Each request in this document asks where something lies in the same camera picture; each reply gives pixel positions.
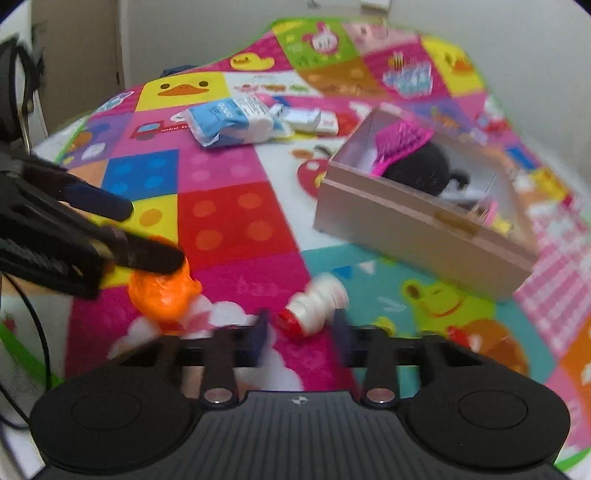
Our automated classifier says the black cable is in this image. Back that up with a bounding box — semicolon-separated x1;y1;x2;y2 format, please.
0;272;52;430
0;34;49;148

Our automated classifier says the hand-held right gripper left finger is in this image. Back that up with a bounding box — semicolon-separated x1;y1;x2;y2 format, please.
152;309;272;409

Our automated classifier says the small pink yellow toy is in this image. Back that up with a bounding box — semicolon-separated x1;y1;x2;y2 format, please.
475;198;513;236

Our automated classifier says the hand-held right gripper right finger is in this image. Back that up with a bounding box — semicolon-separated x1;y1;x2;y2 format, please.
333;308;462;409

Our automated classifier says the colourful cartoon play mat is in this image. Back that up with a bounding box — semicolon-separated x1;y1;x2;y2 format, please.
28;18;591;462

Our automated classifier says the pink cardboard box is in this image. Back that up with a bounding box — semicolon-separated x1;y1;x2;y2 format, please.
313;107;541;301

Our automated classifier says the beige door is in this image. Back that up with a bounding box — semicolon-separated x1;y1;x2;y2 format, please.
30;0;126;134

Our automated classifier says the black plush toy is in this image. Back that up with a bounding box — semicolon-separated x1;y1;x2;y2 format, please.
383;141;472;197

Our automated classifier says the orange plastic toy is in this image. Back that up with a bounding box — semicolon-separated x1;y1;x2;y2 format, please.
127;235;204;321

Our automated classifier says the pink hair brush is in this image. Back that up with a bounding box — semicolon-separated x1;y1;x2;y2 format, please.
369;117;435;178

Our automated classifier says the small white red-capped bottle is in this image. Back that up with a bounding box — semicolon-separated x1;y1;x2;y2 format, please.
277;272;350;337

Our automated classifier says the white tissue packet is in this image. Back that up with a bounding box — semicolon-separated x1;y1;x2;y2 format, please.
231;96;295;141

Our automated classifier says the blue plastic packet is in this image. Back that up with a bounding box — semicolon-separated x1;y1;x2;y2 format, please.
189;98;247;148

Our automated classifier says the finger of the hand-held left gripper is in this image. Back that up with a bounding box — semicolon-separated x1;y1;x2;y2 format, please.
62;182;134;222
95;228;185;275

